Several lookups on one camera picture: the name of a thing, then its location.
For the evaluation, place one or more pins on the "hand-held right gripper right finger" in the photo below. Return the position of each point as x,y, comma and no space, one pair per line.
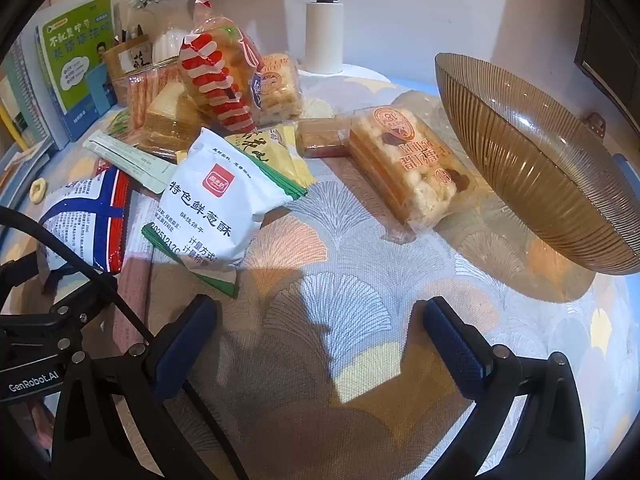
455,355

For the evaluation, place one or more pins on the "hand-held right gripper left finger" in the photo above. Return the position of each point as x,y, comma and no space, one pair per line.
182,355

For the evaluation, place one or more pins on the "orange sachima cake packet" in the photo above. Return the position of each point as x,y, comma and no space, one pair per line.
405,170
282,90

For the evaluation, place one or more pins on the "amber ribbed glass bowl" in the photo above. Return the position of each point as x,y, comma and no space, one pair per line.
525,150

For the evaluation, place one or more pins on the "red striped bread bag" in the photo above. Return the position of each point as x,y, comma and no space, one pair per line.
215,80

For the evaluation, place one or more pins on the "ginkgo pattern tablecloth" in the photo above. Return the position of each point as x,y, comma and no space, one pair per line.
350,285

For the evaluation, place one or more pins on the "blue white red snack bag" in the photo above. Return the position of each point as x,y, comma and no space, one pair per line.
80,225

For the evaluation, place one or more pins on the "white green biscuit packet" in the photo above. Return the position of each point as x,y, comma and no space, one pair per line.
215,200

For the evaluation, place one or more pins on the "yellow snack packet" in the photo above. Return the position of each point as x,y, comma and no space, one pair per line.
34,195
282,152

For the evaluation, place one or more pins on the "pale green flat sachet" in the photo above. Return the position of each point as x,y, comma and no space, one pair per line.
130,160

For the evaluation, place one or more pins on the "toast slice packet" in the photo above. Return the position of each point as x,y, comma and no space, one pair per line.
167,120

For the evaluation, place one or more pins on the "stack of pale books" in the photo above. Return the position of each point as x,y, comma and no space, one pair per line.
25,100

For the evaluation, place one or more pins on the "small brown cake packet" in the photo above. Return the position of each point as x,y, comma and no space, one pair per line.
320,137

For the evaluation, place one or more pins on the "blue bookend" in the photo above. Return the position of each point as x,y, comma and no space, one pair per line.
100,91

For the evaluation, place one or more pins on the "wooden pen holder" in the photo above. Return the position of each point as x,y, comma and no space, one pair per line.
125,62

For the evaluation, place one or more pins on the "green and blue book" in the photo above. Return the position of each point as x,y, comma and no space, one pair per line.
70,45

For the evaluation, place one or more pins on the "bundle of pens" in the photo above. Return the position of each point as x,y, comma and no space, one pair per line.
126,36

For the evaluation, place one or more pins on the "dark monitor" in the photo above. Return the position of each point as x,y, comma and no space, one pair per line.
600,60

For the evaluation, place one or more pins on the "white desk lamp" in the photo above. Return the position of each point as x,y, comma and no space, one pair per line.
325,35

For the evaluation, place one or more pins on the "metal bracket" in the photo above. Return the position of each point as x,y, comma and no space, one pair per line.
596,124

